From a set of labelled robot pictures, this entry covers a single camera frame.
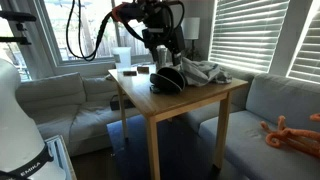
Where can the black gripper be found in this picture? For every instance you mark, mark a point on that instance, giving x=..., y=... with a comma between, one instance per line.
x=158, y=32

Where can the grey striped towel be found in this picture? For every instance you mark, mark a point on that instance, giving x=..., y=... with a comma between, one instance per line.
x=200, y=73

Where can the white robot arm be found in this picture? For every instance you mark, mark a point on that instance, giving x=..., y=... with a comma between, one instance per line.
x=23, y=149

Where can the black oval basket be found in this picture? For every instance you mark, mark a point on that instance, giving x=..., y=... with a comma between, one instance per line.
x=167, y=80

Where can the metal tumbler cup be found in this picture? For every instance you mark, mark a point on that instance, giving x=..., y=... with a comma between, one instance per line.
x=162, y=56

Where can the white shade floor lamp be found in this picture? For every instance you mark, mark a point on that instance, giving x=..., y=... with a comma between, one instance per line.
x=190, y=27

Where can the small brown box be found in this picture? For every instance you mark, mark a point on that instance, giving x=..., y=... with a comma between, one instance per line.
x=143, y=70

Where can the wooden table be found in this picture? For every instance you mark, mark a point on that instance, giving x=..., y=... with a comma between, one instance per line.
x=158, y=107

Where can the small dark flat box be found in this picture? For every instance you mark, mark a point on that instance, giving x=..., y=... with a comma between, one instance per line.
x=129, y=73

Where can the white window blinds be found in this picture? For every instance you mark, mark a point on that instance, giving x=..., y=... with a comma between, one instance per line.
x=245, y=33

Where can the dark blue rug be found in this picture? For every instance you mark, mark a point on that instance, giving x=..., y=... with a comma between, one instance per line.
x=183, y=155

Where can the light grey sofa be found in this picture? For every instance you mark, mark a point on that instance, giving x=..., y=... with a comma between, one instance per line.
x=72, y=106

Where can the grey sofa by blinds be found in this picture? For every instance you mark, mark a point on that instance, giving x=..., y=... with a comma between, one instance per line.
x=263, y=100

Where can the orange plush toy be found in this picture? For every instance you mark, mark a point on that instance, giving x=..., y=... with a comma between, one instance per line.
x=306, y=141

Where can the white frame rack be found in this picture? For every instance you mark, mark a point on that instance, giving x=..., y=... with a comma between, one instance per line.
x=61, y=157

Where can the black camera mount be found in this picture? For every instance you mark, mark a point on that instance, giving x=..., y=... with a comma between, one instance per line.
x=19, y=18

